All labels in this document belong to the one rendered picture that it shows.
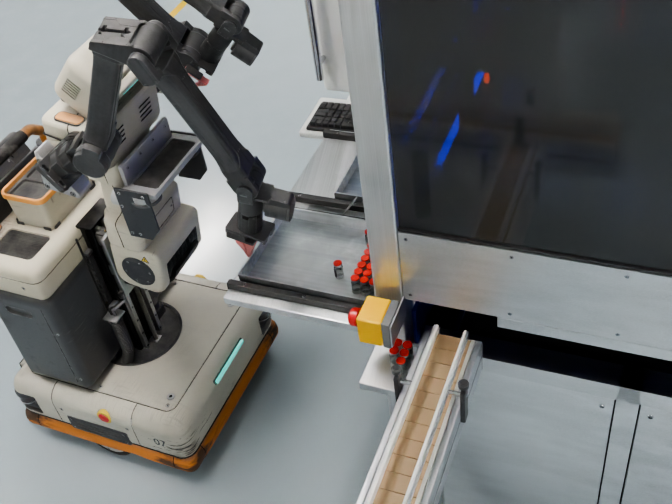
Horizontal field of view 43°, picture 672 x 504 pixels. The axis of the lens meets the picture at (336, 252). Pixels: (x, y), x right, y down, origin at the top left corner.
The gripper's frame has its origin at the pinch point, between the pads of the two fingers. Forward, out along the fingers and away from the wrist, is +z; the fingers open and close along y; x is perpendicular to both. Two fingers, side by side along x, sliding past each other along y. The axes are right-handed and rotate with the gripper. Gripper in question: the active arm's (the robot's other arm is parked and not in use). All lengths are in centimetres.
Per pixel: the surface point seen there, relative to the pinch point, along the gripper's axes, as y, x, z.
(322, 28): -17, 89, -8
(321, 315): 22.5, -9.8, 1.3
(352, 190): 14.2, 34.0, 1.7
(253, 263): 0.5, 1.1, 4.5
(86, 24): -220, 249, 135
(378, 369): 39.8, -21.3, -2.0
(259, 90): -86, 201, 108
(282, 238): 3.6, 12.1, 4.5
